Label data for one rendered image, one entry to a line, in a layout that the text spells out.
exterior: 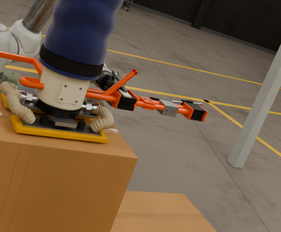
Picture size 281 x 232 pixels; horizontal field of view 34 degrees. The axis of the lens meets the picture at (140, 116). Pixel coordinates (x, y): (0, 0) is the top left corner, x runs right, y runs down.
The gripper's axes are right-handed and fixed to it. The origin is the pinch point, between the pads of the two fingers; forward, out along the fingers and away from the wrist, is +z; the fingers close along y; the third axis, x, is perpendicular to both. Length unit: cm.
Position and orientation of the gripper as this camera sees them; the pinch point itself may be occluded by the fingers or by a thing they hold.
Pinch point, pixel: (123, 99)
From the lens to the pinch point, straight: 177.9
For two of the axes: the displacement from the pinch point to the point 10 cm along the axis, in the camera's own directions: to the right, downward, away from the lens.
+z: 4.3, 4.4, -7.9
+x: -8.4, -1.3, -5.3
